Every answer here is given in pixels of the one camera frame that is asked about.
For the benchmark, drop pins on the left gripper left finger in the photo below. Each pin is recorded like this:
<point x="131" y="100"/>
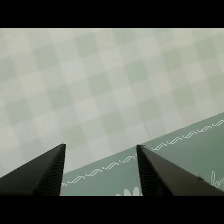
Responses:
<point x="40" y="176"/>

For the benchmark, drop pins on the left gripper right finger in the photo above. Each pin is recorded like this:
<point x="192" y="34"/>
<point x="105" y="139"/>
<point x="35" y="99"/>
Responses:
<point x="166" y="180"/>

